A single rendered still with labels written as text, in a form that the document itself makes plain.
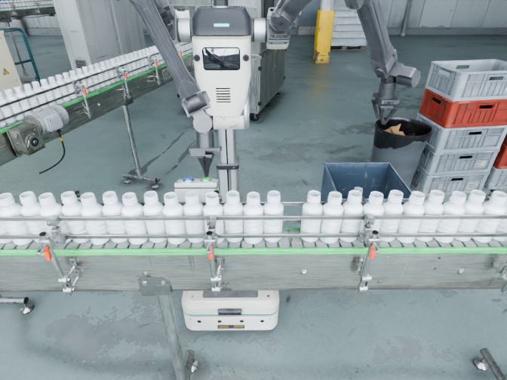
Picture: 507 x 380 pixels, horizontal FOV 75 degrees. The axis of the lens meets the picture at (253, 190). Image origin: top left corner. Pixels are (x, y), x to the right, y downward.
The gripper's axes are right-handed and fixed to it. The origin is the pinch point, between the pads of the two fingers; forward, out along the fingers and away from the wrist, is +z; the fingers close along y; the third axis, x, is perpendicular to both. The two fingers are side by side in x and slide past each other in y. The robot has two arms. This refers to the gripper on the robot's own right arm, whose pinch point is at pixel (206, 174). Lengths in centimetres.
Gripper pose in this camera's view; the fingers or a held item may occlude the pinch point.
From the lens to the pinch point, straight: 113.3
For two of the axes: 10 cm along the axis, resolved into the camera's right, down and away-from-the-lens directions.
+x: -0.1, -2.2, 9.7
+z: 0.1, 9.7, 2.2
